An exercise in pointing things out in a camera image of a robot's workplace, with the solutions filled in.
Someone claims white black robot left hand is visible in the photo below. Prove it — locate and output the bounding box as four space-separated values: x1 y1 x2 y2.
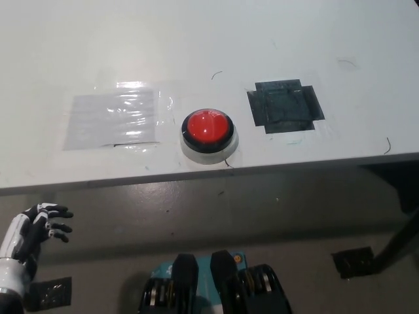
0 202 74 284

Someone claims red dome push button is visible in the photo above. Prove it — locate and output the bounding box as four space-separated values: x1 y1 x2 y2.
179 109 240 165

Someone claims clear plastic tape strip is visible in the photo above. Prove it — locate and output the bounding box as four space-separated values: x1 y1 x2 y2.
114 79 175 128

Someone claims black tape square patch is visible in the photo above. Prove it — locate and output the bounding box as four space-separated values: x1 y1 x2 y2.
246 78 327 135

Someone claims black table leg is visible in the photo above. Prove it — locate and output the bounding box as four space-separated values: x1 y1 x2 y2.
372 209 419 274

